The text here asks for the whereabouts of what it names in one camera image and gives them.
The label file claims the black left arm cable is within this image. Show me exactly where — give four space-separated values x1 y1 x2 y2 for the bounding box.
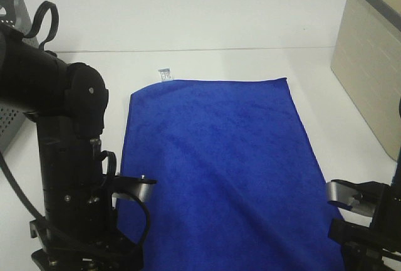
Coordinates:
23 0 60 53

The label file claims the grey perforated plastic basket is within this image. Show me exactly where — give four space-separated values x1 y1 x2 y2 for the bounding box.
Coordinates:
1 0 32 153

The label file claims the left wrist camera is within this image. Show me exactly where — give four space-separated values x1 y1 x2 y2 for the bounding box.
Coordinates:
111 176 157 203

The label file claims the beige plastic bin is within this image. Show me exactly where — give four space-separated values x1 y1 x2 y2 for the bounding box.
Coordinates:
331 0 400 160

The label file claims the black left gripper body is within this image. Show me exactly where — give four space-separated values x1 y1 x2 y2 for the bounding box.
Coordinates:
29 214 144 270

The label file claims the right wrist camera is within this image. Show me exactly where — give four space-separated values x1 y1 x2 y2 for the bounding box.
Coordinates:
325 179 389 218

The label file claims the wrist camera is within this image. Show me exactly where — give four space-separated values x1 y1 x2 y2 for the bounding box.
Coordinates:
325 179 389 218
111 176 157 203

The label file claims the blue microfibre towel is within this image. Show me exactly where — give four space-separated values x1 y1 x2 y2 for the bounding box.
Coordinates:
121 78 343 270

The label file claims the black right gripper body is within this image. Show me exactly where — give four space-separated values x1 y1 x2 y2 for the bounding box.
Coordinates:
328 183 400 270

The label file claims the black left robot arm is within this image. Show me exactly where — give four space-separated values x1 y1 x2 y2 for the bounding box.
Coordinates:
1 25 145 270

